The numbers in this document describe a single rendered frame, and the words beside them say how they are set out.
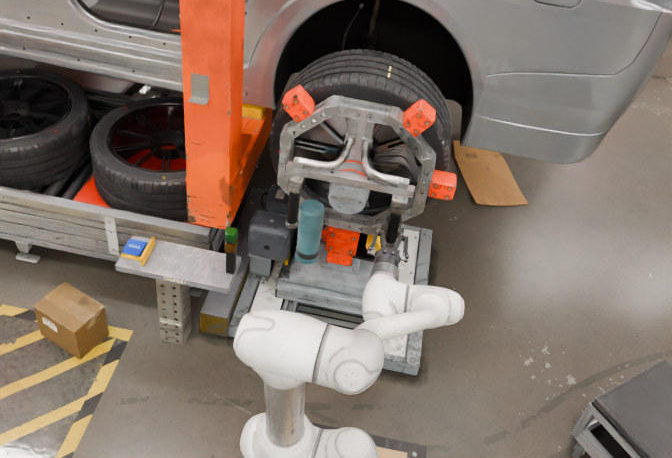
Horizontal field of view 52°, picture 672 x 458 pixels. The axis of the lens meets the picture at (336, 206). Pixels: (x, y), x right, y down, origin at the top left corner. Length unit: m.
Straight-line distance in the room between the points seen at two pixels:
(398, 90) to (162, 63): 1.06
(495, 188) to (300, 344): 2.60
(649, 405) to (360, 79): 1.54
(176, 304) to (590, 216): 2.29
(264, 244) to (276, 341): 1.42
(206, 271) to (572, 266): 1.89
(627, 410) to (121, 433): 1.82
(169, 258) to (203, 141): 0.50
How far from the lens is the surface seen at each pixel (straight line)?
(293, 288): 2.94
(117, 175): 2.97
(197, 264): 2.64
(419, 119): 2.28
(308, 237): 2.50
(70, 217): 3.05
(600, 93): 2.79
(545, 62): 2.69
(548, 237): 3.76
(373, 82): 2.33
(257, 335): 1.50
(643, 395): 2.81
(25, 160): 3.21
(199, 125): 2.39
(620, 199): 4.22
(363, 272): 2.97
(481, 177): 3.99
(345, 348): 1.47
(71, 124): 3.27
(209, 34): 2.20
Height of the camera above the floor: 2.37
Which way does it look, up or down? 41 degrees down
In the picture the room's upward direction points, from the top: 8 degrees clockwise
